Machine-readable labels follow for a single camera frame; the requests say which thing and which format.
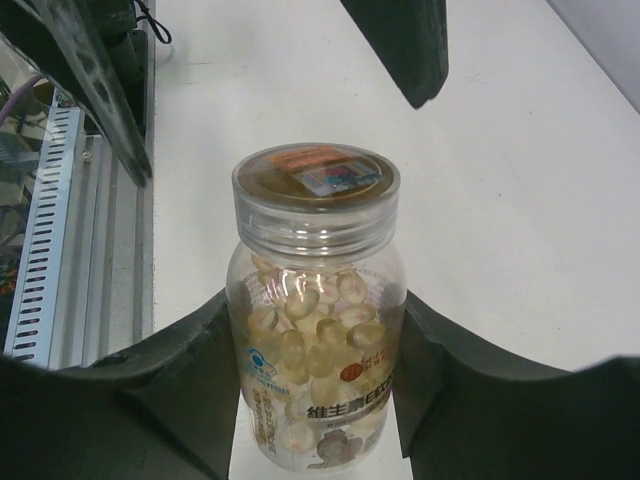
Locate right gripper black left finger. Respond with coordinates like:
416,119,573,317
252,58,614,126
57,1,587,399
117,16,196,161
1,294,239,479

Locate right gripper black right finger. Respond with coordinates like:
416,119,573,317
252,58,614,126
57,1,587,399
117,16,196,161
394,295,639,479

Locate aluminium mounting rail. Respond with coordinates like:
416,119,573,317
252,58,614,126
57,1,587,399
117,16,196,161
70,136,153,366

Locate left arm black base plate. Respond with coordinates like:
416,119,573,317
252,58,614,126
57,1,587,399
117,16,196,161
88,0,148,138

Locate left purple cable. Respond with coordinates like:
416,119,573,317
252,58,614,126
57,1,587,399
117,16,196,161
0,74,41,131

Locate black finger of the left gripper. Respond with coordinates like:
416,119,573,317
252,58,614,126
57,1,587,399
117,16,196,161
341,0,449,109
1,1,152,187

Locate grey slotted cable duct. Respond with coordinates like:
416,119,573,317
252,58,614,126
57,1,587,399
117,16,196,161
4,107,82,368

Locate clear bottle yellow capsules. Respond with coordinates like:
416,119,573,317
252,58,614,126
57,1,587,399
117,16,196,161
225,142,407,475

